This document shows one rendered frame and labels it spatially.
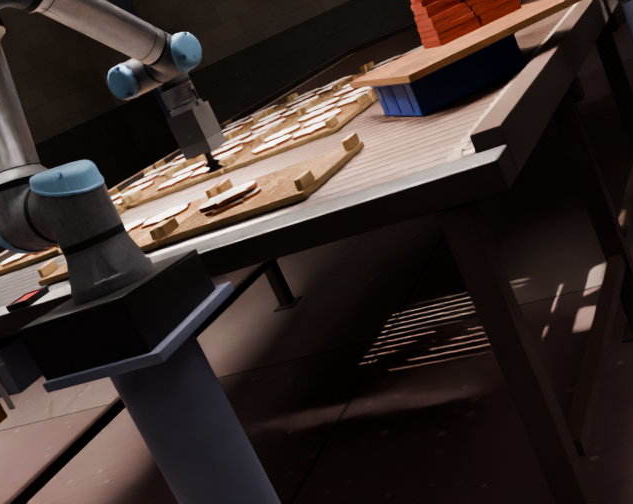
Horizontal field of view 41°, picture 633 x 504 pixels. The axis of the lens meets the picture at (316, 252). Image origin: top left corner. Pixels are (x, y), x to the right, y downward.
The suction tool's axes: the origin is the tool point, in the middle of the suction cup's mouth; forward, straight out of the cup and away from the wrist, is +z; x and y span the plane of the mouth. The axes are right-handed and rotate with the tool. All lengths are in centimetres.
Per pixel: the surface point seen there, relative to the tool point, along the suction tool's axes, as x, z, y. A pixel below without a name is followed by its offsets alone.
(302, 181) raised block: 8.0, 7.2, -27.2
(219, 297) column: 41, 16, -24
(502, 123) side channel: 10, 8, -73
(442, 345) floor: -97, 102, 22
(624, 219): -112, 75, -50
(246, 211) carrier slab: 11.2, 9.1, -12.7
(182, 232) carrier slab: 12.9, 9.0, 5.8
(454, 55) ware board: -36, -1, -49
